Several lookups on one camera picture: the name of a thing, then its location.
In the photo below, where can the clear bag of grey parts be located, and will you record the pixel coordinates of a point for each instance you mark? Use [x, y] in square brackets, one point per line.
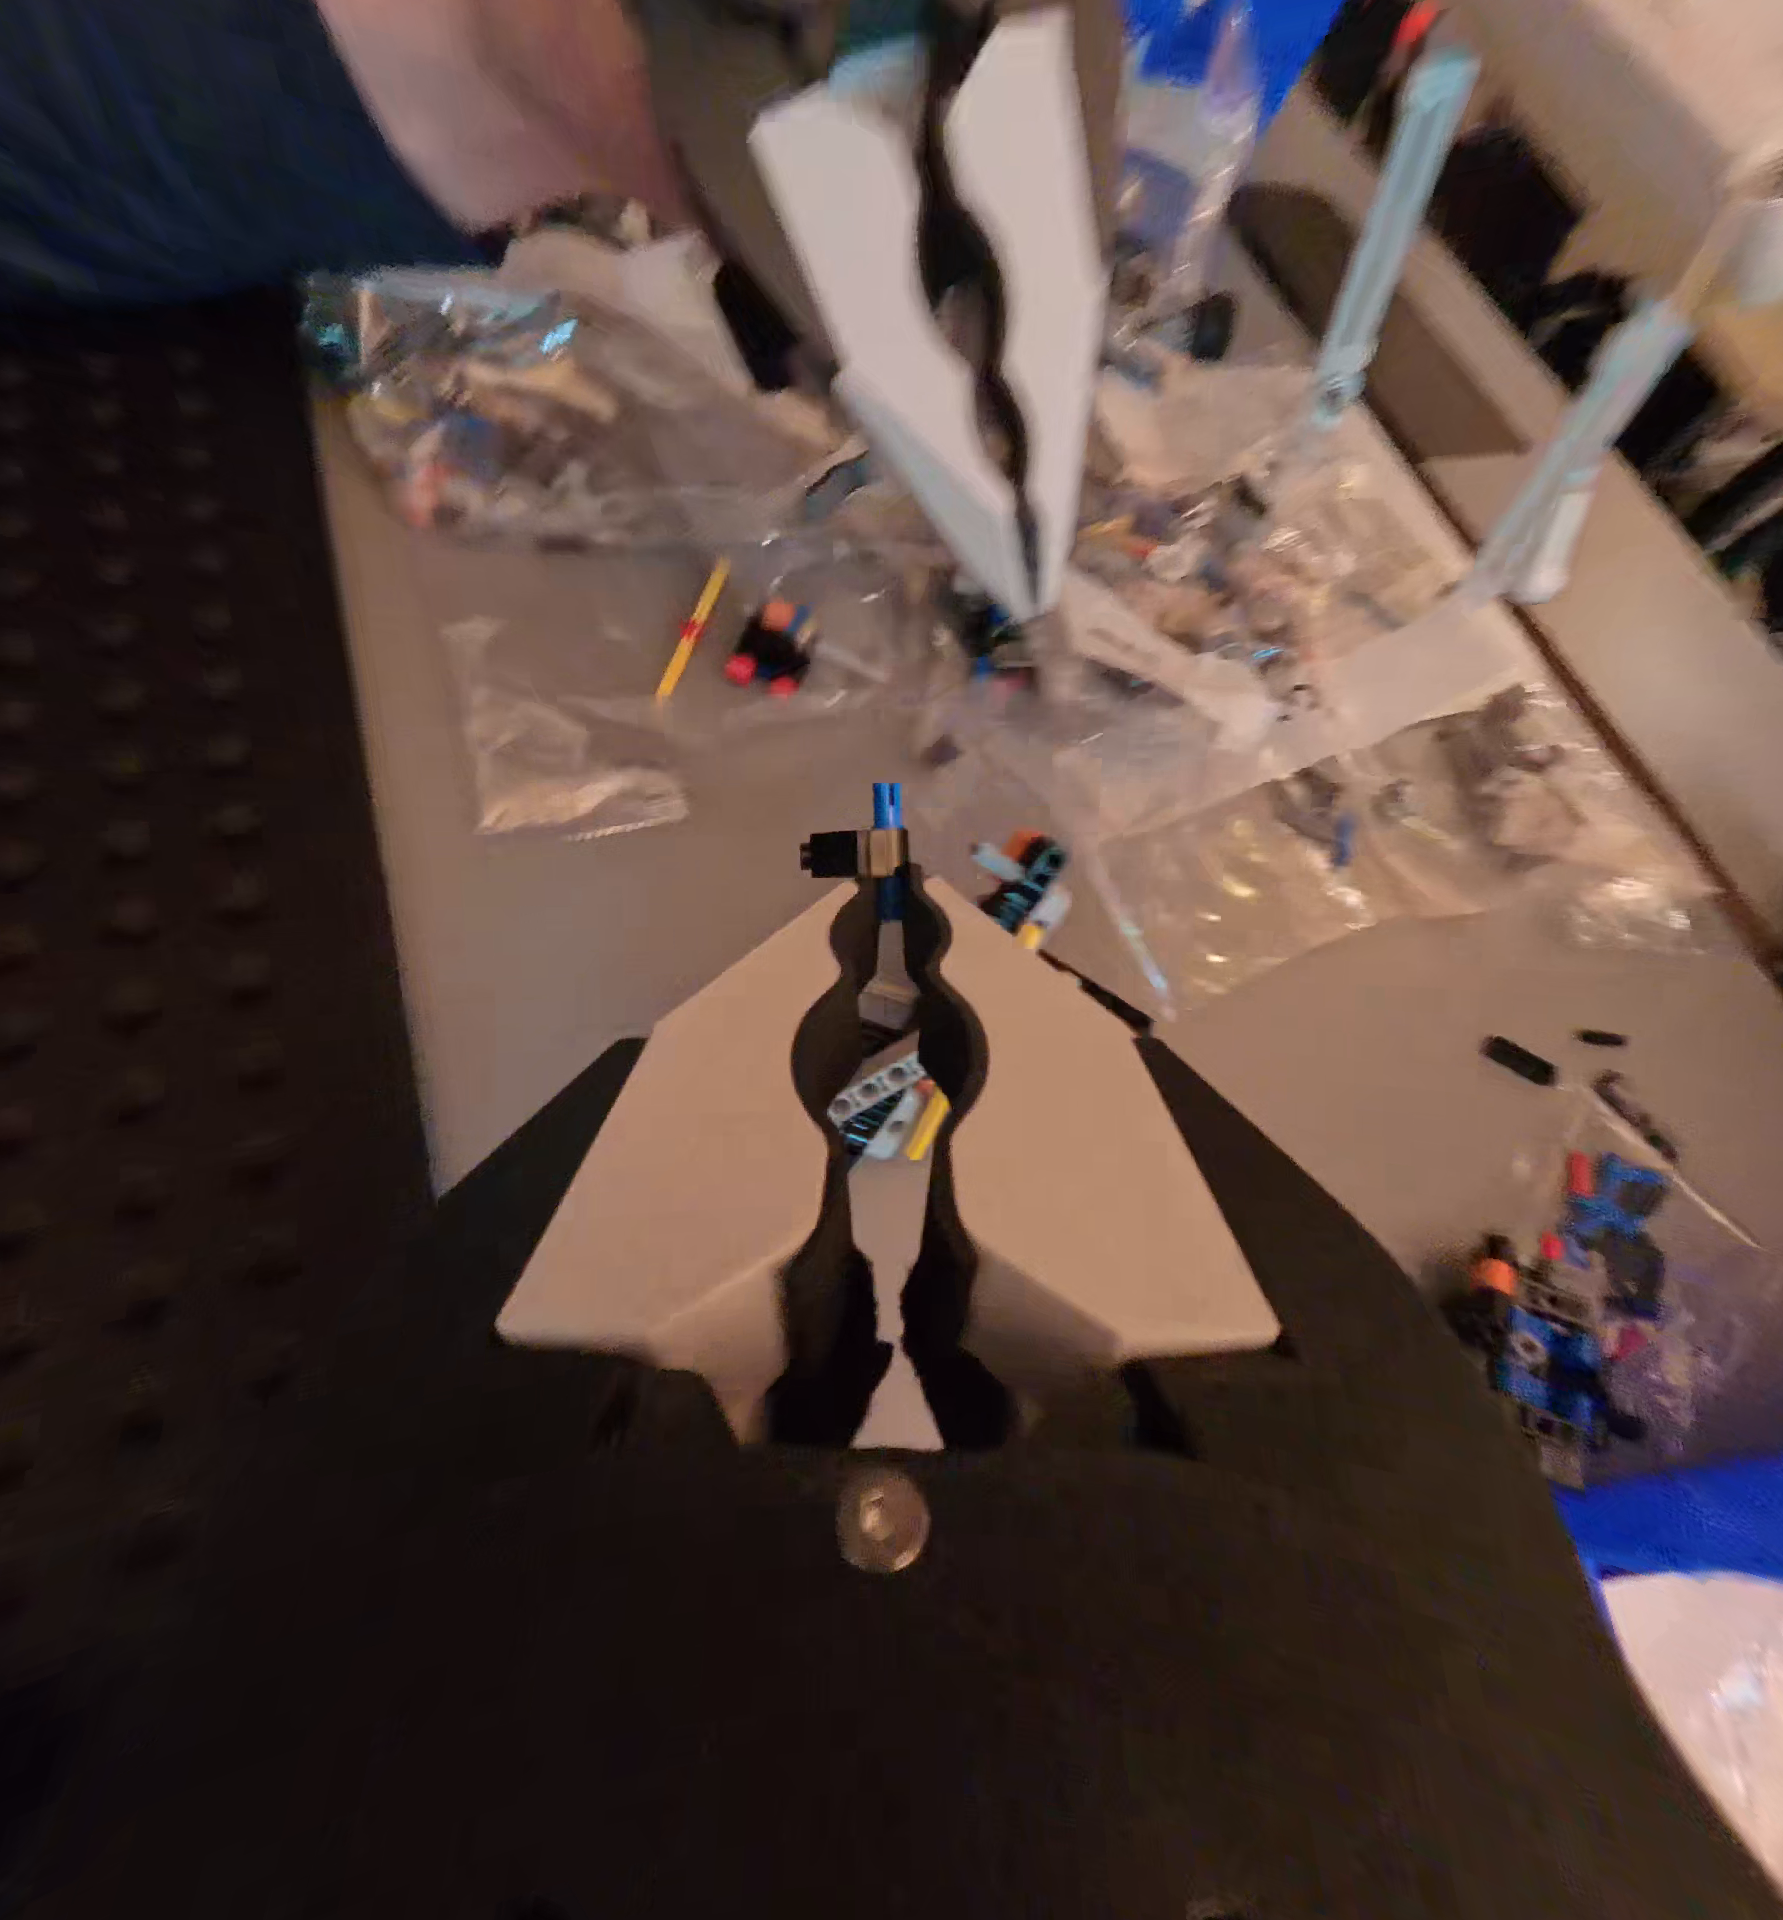
[1176, 196]

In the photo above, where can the black perforated board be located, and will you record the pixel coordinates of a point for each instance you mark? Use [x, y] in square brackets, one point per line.
[110, 902]

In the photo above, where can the clear bag of mixed parts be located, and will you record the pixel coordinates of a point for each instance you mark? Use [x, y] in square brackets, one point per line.
[529, 406]

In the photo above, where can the yellow lego axle assembly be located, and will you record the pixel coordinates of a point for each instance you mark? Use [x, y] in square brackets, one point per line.
[693, 630]

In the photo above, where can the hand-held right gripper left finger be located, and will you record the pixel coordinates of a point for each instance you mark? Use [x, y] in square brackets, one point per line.
[667, 1199]

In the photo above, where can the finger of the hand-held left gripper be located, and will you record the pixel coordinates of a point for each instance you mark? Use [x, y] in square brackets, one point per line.
[861, 223]
[1047, 223]

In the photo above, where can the large white-label lego parts bag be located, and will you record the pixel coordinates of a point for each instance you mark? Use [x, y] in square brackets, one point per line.
[1251, 630]

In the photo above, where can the small mixed lego parts cluster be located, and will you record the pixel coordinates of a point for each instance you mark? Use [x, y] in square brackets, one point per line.
[1026, 883]

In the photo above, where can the grey lego connector piece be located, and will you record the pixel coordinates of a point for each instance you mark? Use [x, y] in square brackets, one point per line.
[882, 856]

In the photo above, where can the small bag of blue parts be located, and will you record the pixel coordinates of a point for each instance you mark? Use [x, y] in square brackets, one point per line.
[1655, 1199]

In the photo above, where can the dark grey lego piece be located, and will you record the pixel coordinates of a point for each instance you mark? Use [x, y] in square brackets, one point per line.
[1633, 1118]

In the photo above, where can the small bag of lego parts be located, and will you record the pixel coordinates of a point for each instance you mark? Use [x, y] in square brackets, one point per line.
[563, 736]

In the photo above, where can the black blue lego connector assembly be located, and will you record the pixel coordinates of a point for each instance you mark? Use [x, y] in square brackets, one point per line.
[836, 852]

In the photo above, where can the yellow lego piece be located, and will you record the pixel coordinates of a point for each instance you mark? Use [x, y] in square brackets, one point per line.
[927, 1124]

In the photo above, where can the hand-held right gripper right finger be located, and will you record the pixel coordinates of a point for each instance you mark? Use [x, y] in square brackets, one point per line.
[1115, 1199]

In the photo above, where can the person's left hand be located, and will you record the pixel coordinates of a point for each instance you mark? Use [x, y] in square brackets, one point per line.
[500, 106]

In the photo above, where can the pale grey lego beam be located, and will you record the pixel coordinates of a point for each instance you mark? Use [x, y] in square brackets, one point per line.
[875, 1085]

